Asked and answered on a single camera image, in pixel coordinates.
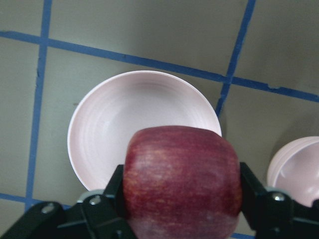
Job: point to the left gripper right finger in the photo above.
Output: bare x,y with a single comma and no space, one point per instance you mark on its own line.
273,214

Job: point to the red apple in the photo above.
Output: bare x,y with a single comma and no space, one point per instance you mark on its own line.
181,183

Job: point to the pink bowl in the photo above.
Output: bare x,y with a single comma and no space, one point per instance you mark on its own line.
294,169

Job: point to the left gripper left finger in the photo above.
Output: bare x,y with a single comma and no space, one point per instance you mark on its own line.
98,214

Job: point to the pink plate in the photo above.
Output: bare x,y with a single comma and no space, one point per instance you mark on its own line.
108,116

